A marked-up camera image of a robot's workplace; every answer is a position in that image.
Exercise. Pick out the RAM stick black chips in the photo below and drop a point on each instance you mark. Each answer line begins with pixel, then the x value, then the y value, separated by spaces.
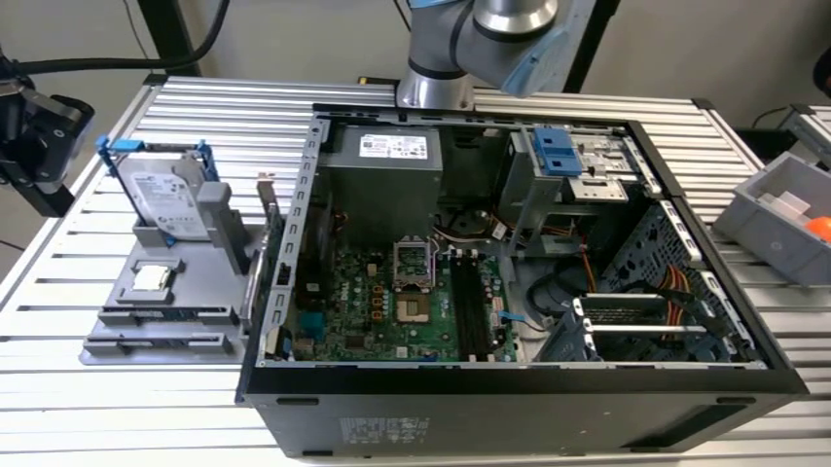
pixel 161 315
pixel 156 344

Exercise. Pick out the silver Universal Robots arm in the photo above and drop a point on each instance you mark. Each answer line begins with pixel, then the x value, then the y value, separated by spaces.
pixel 441 48

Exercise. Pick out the blue disk carrier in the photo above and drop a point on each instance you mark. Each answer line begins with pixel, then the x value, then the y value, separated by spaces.
pixel 126 144

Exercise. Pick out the silver hard disk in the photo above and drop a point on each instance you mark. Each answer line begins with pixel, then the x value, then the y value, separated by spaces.
pixel 161 199

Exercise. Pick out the silver CPU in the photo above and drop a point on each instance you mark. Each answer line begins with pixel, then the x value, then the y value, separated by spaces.
pixel 152 278

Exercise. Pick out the grey parts rack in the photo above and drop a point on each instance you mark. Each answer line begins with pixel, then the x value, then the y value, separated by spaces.
pixel 201 287

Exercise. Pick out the yellow black clamp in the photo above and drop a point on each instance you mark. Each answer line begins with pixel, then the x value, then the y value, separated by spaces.
pixel 367 80

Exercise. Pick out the grey Dell power supply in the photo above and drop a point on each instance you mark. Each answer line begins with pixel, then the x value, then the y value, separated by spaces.
pixel 383 194

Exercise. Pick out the green motherboard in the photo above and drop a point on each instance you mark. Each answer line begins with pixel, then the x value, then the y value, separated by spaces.
pixel 362 321

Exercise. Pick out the metal locking lever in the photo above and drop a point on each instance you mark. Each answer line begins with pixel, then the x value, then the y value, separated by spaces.
pixel 433 267

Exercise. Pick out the CPU socket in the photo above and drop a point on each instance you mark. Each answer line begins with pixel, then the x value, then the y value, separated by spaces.
pixel 413 311

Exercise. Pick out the metal drive cage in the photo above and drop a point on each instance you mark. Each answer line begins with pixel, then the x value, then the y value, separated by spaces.
pixel 525 204

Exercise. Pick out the blue plastic drive latch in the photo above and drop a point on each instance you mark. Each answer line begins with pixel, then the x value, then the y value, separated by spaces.
pixel 552 151

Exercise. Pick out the black PC case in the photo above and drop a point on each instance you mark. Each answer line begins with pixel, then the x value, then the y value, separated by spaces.
pixel 453 413

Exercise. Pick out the metal disk bay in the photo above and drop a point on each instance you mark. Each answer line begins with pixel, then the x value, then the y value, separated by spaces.
pixel 623 309

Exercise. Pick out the grey plastic bin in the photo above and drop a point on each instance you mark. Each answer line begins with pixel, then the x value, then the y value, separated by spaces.
pixel 772 243

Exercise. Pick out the white block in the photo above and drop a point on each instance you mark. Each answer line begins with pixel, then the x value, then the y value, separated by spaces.
pixel 785 204

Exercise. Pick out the metal slat side table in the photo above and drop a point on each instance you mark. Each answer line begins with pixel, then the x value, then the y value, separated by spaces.
pixel 815 124

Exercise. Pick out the orange ball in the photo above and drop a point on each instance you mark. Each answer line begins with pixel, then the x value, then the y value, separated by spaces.
pixel 819 228

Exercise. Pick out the black frame post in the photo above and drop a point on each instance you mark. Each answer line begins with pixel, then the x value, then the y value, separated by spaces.
pixel 593 63
pixel 172 39

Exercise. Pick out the graphics card metal bracket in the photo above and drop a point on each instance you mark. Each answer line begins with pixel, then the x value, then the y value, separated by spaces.
pixel 274 233

